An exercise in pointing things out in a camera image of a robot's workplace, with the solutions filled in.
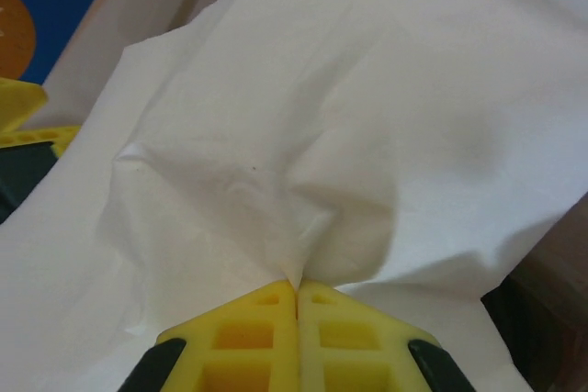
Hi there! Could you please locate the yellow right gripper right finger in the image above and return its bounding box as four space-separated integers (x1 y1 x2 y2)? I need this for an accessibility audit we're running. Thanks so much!
297 279 465 392

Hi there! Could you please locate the white paper napkin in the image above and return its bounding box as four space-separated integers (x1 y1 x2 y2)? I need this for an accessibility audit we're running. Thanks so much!
0 0 588 392

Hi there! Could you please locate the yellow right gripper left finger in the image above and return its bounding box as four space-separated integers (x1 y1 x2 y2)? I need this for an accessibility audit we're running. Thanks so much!
122 278 300 392

